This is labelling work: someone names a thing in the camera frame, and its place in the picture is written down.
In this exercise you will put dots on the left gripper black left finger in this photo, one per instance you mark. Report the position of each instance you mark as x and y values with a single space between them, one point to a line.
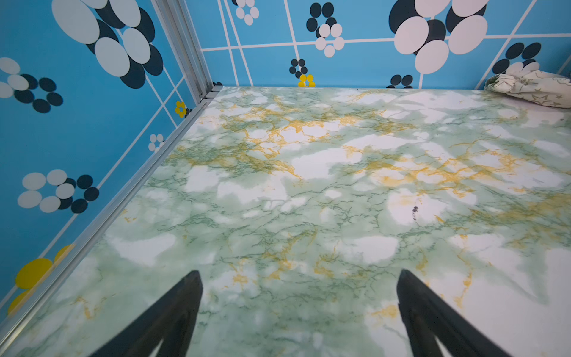
166 328

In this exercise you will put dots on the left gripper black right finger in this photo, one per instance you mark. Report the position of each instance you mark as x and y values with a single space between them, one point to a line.
431 322

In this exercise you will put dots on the star patterned cream cloth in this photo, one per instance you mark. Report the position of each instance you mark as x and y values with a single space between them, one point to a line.
538 87

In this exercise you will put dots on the left aluminium corner post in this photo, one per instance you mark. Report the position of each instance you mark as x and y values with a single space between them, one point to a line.
177 24

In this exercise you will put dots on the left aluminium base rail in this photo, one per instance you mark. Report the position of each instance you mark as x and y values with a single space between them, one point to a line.
63 267

